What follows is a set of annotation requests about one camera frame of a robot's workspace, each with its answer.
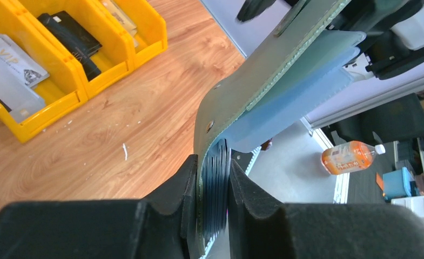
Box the yellow right plastic bin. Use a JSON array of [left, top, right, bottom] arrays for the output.
[[95, 1, 168, 69]]

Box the gold credit card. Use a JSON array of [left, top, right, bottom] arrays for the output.
[[101, 0, 139, 47]]

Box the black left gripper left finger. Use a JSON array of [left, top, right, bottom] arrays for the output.
[[0, 155, 198, 258]]

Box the yellow plastic bin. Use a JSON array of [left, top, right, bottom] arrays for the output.
[[0, 1, 88, 142], [95, 1, 168, 69], [12, 1, 136, 98]]

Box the yellow left plastic bin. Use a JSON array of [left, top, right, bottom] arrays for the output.
[[0, 1, 88, 142]]

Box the silver VIP card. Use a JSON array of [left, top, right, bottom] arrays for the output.
[[0, 33, 50, 88]]

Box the yellow middle plastic bin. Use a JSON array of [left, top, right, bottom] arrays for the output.
[[12, 1, 136, 98]]

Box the black credit card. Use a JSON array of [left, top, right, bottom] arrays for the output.
[[37, 11, 102, 81]]

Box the translucent frosted card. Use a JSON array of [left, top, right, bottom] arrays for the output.
[[0, 62, 46, 123]]

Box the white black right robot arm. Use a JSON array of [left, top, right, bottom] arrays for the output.
[[250, 1, 424, 80]]

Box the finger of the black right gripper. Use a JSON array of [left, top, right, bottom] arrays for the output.
[[237, 0, 275, 22]]

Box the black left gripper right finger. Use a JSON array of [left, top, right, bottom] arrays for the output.
[[228, 161, 424, 258]]

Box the black office chair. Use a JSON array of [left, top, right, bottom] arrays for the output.
[[322, 93, 424, 145]]

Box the blue storage box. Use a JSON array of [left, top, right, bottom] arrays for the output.
[[383, 167, 419, 201]]

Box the orange drink bottle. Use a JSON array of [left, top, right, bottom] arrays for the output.
[[321, 140, 386, 175]]

